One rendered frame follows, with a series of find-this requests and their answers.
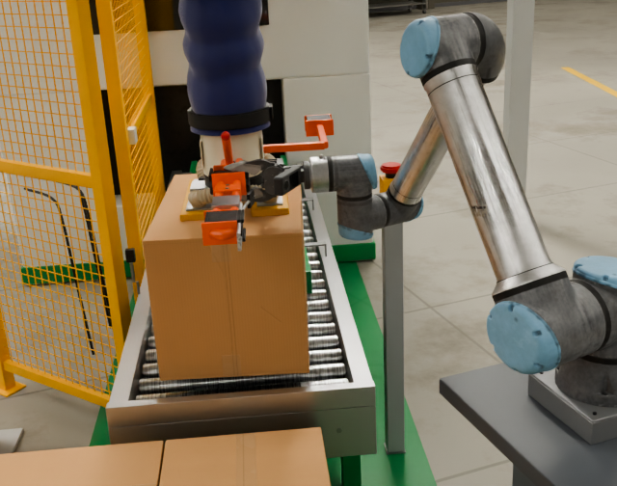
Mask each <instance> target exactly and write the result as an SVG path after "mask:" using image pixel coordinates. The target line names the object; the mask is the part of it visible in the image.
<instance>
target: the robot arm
mask: <svg viewBox="0 0 617 486"><path fill-rule="evenodd" d="M505 54H506V51H505V42H504V38H503V35H502V34H501V32H500V30H499V28H498V27H497V26H496V24H495V23H494V22H493V21H492V20H491V19H490V18H489V17H487V16H485V15H483V14H481V13H473V12H468V13H456V14H447V15H439V16H433V15H430V16H427V17H424V18H420V19H416V20H414V21H413V22H411V23H410V24H409V25H408V27H407V28H406V30H405V32H404V34H403V36H402V41H401V43H400V59H401V64H402V67H403V68H404V70H405V72H406V73H407V74H408V75H410V76H411V77H413V78H416V79H417V78H419V79H420V81H421V84H422V86H423V89H424V91H425V92H426V93H427V95H428V97H429V100H430V103H431V107H430V109H429V111H428V113H427V115H426V117H425V119H424V121H423V123H422V125H421V127H420V129H419V131H418V132H417V134H416V136H415V138H414V140H413V142H412V144H411V146H410V148H409V150H408V152H407V154H406V156H405V158H404V160H403V162H402V164H401V166H400V168H399V170H398V172H397V173H396V175H395V177H394V179H393V181H392V182H391V183H390V185H389V188H388V190H387V191H386V192H383V193H379V194H374V195H372V189H373V190H374V189H376V188H377V186H378V182H377V180H378V178H377V171H376V166H375V161H374V158H373V157H372V155H370V154H368V153H367V154H359V153H357V154H347V155H333V156H323V154H320V155H319V157H311V158H310V159H309V162H308V161H303V163H301V165H294V166H286V165H284V164H283V160H282V158H276V159H256V160H252V161H244V160H240V161H239V162H236V163H231V164H229V165H226V166H225V167H224V170H227V171H230V172H233V171H238V172H247V173H249V174H251V175H254V176H255V175H256V174H258V173H259V172H260V171H262V173H261V176H262V177H263V180H262V183H263V184H262V185H261V187H262V188H258V187H257V186H255V187H252V188H251V189H254V190H255V202H258V203H261V202H266V201H269V200H271V199H272V198H276V197H277V196H283V195H285V194H286V193H288V192H290V191H291V190H293V189H294V188H296V187H297V186H299V185H300V184H301V182H304V186H305V190H306V189H311V192H312V193H321V192H335V191H336V198H337V224H338V233H339V235H340V236H342V237H344V238H345V239H349V240H356V241H362V240H367V239H369V238H371V237H372V236H373V234H374V232H373V231H374V230H378V229H381V228H384V227H388V226H392V225H396V224H400V223H404V222H410V221H412V220H413V219H416V218H417V217H419V216H420V214H421V213H422V210H423V207H424V201H423V197H422V195H423V193H424V191H425V190H426V188H427V186H428V184H429V183H430V181H431V179H432V177H433V176H434V174H435V172H436V170H437V169H438V168H439V166H440V164H441V163H442V161H443V158H444V156H445V155H446V153H447V151H448V152H449V154H450V157H451V160H452V162H453V165H454V168H455V170H456V173H457V176H458V177H459V180H460V183H461V185H462V188H463V191H464V193H465V196H466V199H467V201H468V204H469V208H470V211H471V214H472V216H473V219H474V222H475V224H476V226H477V229H478V231H479V234H480V237H481V239H482V242H483V245H484V247H485V250H486V253H487V255H488V258H489V261H490V262H491V265H492V268H493V270H494V273H495V276H496V287H495V289H494V291H493V293H492V296H493V299H494V302H495V305H494V306H493V308H492V309H491V310H490V314H489V315H488V317H487V333H488V337H489V340H490V343H491V344H492V345H493V346H494V350H495V352H496V354H497V355H498V357H499V358H500V359H501V360H502V361H503V362H504V363H505V364H506V365H507V366H509V367H510V368H512V369H513V370H515V371H518V372H519V373H522V374H536V373H539V372H543V371H550V370H553V369H555V375H554V380H555V384H556V385H557V387H558V388H559V389H560V390H562V391H563V392H564V393H565V394H567V395H569V396H570V397H571V398H573V399H575V400H578V401H581V402H583V403H587V404H591V405H596V406H602V407H617V257H612V256H588V257H586V256H585V257H581V258H579V259H578V260H576V261H575V263H574V267H573V269H572V270H573V277H572V279H571V280H570V279H569V277H568V274H567V271H566V269H565V268H562V267H560V266H558V265H556V264H554V263H552V261H551V260H550V256H549V254H548V251H547V249H546V246H545V243H544V241H543V238H542V236H541V233H540V231H539V229H538V226H537V224H536V221H535V219H534V216H533V213H532V211H531V208H530V206H529V203H528V200H527V198H526V195H525V193H524V190H523V187H522V184H521V182H520V179H519V176H518V174H517V171H516V169H515V166H514V163H513V161H512V158H511V156H510V153H509V150H508V148H507V146H506V144H505V141H504V139H503V136H502V133H501V131H500V128H499V126H498V123H497V120H496V116H495V114H494V111H493V108H492V106H491V103H490V101H489V98H488V96H487V94H486V91H485V89H484V86H485V84H490V83H493V82H494V81H496V79H497V77H498V75H499V74H500V72H501V70H502V67H503V65H504V61H505ZM270 160H274V161H270ZM263 188H265V190H263ZM251 189H250V190H251Z"/></svg>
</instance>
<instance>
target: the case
mask: <svg viewBox="0 0 617 486"><path fill-rule="evenodd" d="M195 178H198V177H197V174H189V175H174V177H173V180H172V182H171V184H170V186H169V188H168V190H167V192H166V194H165V196H164V198H163V200H162V202H161V203H160V205H159V208H158V210H157V212H156V214H155V216H154V218H153V220H152V222H151V224H150V226H149V228H148V231H147V234H146V236H145V238H144V240H143V248H144V256H145V264H146V271H147V279H148V293H149V300H150V308H151V316H152V323H153V331H154V338H155V346H156V354H157V362H158V368H159V376H160V380H161V381H165V380H184V379H202V378H221V377H240V376H258V375H277V374H296V373H309V327H308V300H307V277H306V260H305V241H304V224H303V207H302V189H301V184H300V185H299V186H297V187H296V188H294V189H293V190H291V191H290V192H288V193H287V197H288V206H289V214H284V215H270V216H254V217H253V216H252V208H248V207H246V208H245V209H244V210H245V216H244V223H243V228H246V241H245V242H242V251H238V248H237V244H224V245H209V246H203V242H202V232H201V223H204V220H194V221H180V217H179V216H180V212H181V209H182V206H183V203H184V199H185V196H186V192H187V189H188V185H189V182H190V179H195Z"/></svg>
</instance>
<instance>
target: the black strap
mask: <svg viewBox="0 0 617 486"><path fill-rule="evenodd" d="M187 112H188V122H189V124H190V125H191V126H192V127H194V128H197V129H202V130H235V129H243V128H249V127H254V126H258V125H261V124H264V123H267V122H268V121H270V120H272V119H273V104H272V103H270V104H269V103H268V102H266V105H265V107H263V108H261V109H258V110H255V111H252V112H247V113H240V114H234V115H218V116H209V115H201V114H196V113H195V112H194V111H193V110H192V107H190V108H189V109H188V110H187Z"/></svg>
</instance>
